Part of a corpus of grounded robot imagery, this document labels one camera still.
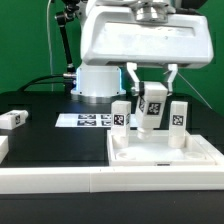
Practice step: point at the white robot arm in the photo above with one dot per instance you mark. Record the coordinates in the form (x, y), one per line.
(96, 83)

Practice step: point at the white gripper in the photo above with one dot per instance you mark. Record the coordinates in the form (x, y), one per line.
(111, 36)

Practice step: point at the white square table top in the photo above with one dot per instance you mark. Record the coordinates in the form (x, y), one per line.
(156, 152)

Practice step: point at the white sheet with markers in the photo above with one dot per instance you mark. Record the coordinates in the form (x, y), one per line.
(88, 120)

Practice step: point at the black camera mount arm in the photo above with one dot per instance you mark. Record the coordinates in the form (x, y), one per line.
(62, 18)

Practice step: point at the white U-shaped obstacle fence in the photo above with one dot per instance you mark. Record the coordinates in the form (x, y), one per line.
(110, 179)

